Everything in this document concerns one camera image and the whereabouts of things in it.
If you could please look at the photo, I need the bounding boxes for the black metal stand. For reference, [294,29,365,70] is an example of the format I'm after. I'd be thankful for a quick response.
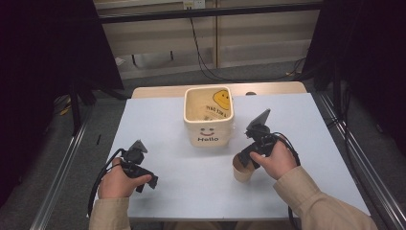
[68,80,97,137]

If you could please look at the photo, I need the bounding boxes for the brown paper cup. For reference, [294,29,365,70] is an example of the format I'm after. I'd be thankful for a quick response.
[232,154,257,184]

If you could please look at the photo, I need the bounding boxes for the white table mat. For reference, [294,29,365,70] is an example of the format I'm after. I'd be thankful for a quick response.
[85,92,372,221]

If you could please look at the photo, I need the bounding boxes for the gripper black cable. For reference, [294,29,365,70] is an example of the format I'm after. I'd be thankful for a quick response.
[271,131,302,167]
[87,148,127,219]

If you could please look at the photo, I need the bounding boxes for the person's left hand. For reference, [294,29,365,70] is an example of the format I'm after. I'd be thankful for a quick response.
[97,156,153,199]

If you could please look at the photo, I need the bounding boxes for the black horizontal bar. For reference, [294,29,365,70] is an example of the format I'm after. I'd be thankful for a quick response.
[97,2,324,25]

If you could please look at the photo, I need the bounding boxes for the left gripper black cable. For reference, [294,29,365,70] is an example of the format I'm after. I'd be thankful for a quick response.
[87,148,127,219]

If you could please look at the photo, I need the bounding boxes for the black curtain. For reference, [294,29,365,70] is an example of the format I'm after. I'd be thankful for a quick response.
[0,0,125,209]
[301,0,406,150]

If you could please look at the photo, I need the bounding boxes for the black floor cable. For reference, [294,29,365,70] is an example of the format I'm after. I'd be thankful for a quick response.
[189,17,307,83]

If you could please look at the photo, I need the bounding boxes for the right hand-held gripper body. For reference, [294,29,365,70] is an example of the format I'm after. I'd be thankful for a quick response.
[244,108,278,157]

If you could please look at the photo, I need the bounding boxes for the metal floor rail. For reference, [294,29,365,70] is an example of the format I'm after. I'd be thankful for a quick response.
[29,123,89,230]
[317,91,406,230]

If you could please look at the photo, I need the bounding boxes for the cream smiley face bin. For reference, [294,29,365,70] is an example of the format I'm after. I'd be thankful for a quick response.
[183,85,237,149]

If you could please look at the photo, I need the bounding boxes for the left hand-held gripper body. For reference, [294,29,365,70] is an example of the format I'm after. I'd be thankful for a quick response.
[120,139,153,180]

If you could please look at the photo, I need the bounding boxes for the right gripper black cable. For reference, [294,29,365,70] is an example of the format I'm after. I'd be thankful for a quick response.
[271,131,302,167]

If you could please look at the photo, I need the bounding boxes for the person's right hand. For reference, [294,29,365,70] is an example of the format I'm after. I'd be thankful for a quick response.
[249,140,299,181]

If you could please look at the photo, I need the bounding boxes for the white wall socket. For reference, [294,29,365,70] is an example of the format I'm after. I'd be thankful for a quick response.
[183,0,207,11]

